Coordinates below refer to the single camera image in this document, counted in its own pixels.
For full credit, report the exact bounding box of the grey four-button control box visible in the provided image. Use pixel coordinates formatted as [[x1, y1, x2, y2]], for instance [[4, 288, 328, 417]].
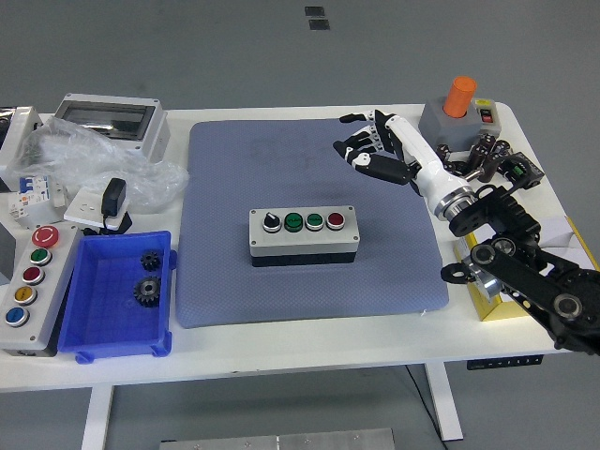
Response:
[[247, 204, 361, 269]]

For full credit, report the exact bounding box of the clear plastic bag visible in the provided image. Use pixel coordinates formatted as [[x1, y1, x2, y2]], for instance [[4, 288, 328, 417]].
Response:
[[8, 115, 190, 212]]

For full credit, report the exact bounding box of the white wall socket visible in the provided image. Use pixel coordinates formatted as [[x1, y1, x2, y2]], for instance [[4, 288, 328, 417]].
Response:
[[63, 186, 126, 229]]

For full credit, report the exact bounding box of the grey switch box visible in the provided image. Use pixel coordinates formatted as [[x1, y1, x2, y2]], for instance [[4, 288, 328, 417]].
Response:
[[417, 96, 503, 154]]

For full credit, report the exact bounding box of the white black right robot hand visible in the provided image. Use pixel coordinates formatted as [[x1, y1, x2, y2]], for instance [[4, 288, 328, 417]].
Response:
[[331, 109, 464, 206]]

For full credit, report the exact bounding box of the white enclosure box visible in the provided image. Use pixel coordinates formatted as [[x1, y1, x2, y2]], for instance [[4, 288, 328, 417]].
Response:
[[0, 105, 44, 191]]

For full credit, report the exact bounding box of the grey metal plate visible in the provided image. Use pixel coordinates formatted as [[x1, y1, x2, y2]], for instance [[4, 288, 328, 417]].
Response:
[[158, 427, 398, 450]]

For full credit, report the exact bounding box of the blue plastic bin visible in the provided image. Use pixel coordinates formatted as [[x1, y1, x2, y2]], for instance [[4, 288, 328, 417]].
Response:
[[55, 229, 178, 365]]

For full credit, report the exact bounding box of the black power adapter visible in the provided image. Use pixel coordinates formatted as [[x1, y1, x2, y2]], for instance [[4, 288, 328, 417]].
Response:
[[82, 176, 135, 236]]

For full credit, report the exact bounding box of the orange cylinder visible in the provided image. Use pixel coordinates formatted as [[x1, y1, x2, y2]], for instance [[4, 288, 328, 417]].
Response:
[[442, 75, 478, 118]]

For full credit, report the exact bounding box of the grey metal block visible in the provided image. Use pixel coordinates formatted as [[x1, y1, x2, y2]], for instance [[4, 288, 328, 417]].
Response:
[[0, 222, 15, 287]]

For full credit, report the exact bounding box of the white circuit breaker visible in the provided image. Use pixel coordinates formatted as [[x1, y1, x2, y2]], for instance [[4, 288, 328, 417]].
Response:
[[7, 172, 67, 221]]

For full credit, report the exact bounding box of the large black gear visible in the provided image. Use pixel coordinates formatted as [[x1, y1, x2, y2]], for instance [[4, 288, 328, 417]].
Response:
[[132, 275, 163, 309]]

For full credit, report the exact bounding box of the grey distribution box clear cover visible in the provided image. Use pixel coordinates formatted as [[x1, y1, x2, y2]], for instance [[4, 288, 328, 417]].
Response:
[[52, 92, 170, 163]]

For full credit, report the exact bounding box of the white table leg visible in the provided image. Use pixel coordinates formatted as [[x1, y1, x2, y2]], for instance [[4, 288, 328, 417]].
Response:
[[424, 363, 465, 442], [80, 386, 116, 450]]

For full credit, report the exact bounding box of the thin black table cable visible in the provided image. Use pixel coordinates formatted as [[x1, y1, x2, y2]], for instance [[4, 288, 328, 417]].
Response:
[[403, 364, 451, 450]]

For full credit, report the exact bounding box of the black module green terminal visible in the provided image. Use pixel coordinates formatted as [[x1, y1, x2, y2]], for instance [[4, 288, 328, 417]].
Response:
[[503, 150, 546, 190]]

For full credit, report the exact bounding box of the small black gear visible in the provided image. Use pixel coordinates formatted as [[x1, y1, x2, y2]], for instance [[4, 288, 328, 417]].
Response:
[[139, 250, 163, 273]]

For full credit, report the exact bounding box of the grey five-button control box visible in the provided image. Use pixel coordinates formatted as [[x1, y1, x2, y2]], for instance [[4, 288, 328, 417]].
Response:
[[0, 223, 83, 358]]

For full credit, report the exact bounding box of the black table control panel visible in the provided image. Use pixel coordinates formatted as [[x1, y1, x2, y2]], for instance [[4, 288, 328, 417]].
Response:
[[466, 354, 545, 371]]

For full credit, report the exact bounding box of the blue-grey padded mat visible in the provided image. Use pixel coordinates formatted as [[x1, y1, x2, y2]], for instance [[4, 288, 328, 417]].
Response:
[[175, 116, 451, 329]]

